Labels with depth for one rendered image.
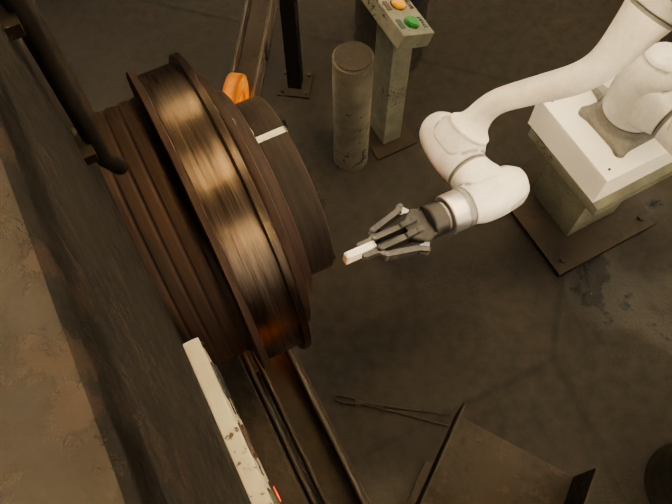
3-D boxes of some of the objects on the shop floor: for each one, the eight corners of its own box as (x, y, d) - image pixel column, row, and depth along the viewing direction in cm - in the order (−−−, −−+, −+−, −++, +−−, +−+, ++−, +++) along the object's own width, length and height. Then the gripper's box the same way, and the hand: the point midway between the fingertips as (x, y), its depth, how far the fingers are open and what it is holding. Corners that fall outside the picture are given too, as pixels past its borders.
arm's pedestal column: (581, 137, 240) (613, 80, 212) (655, 225, 225) (700, 175, 197) (488, 184, 232) (508, 130, 204) (557, 277, 217) (590, 234, 189)
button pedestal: (381, 166, 236) (394, 40, 180) (349, 116, 245) (352, -19, 189) (421, 148, 239) (445, 19, 183) (387, 100, 248) (401, -38, 192)
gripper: (454, 248, 145) (357, 292, 139) (423, 202, 150) (328, 242, 144) (463, 232, 139) (361, 277, 132) (430, 183, 144) (331, 224, 137)
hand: (359, 252), depth 139 cm, fingers closed
